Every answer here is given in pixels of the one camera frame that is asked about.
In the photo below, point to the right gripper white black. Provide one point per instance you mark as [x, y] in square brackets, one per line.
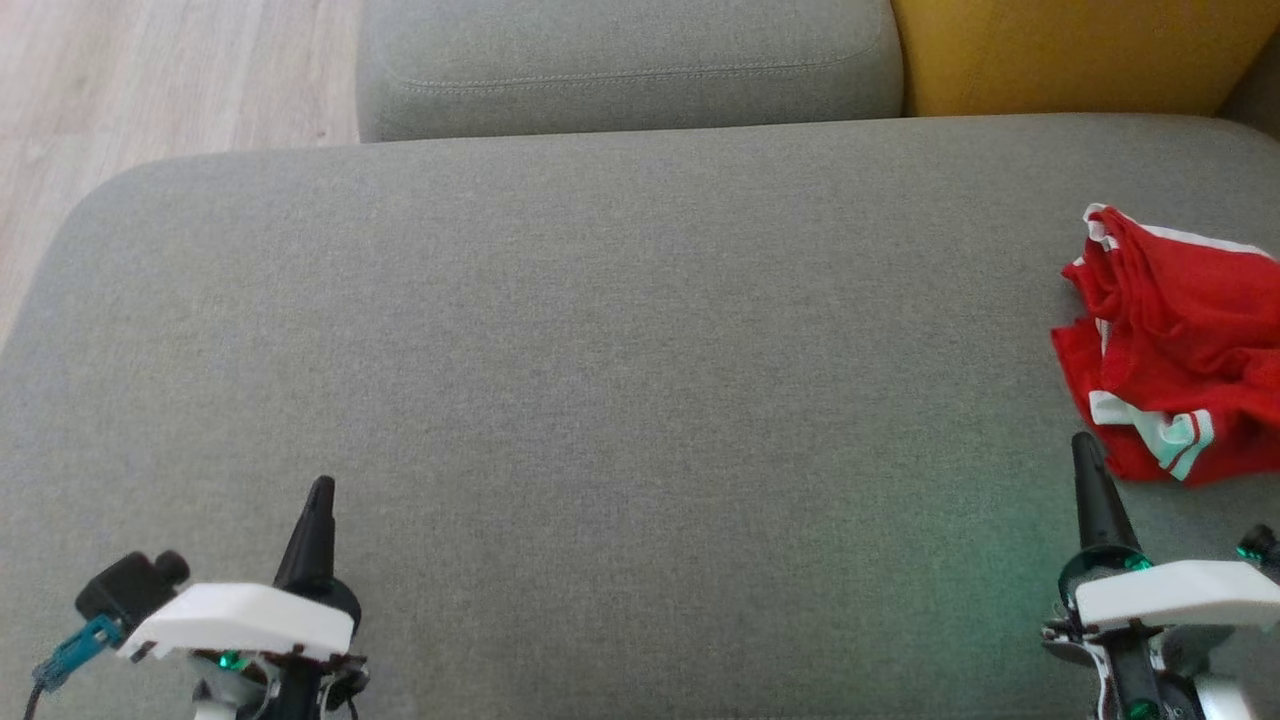
[1180, 600]

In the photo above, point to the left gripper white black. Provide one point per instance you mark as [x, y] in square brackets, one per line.
[240, 620]

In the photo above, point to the red shorts with white stripe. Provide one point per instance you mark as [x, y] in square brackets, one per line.
[1190, 320]

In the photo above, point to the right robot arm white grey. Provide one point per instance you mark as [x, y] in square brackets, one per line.
[1220, 700]

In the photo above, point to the wide yellow sofa back cushion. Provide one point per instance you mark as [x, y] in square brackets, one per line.
[1080, 50]

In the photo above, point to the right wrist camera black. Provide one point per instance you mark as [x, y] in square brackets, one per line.
[1262, 548]

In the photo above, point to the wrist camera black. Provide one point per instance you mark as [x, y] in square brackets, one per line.
[130, 588]
[1262, 548]

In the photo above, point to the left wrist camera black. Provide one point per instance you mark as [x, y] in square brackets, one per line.
[130, 588]

